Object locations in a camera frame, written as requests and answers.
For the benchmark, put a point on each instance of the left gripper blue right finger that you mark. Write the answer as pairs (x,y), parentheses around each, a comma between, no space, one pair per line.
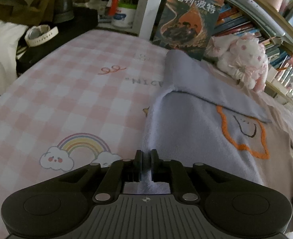
(168,171)

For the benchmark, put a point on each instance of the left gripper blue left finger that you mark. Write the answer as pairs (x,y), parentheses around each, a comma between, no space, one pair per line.
(126,170)

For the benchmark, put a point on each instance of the grey and beige sweater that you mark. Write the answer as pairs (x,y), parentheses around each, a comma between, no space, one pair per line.
(235,148)

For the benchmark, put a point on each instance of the pink checkered desk mat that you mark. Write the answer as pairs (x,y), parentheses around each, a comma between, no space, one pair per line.
(64,122)

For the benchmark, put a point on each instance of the pink white plush bunny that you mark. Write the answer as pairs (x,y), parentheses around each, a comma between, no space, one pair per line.
(242,58)

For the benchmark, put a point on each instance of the white green tub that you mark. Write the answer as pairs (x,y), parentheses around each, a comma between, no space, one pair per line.
(124,16)

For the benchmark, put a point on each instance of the Harry Potter book box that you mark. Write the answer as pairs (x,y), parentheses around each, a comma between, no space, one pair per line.
(187,25)

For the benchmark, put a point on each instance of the red tassel ornament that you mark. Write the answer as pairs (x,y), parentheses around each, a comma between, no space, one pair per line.
(113,7)

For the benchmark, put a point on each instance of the row of leaning books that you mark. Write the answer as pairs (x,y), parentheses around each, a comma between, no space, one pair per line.
(233,20)

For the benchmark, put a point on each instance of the white smart watch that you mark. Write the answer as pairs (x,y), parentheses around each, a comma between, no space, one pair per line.
(39,35)

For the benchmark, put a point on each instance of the white cloth on chair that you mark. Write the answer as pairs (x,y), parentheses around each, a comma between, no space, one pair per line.
(10,34)

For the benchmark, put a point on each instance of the white metal shelf frame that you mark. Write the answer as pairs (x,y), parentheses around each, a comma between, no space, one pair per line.
(151,7)

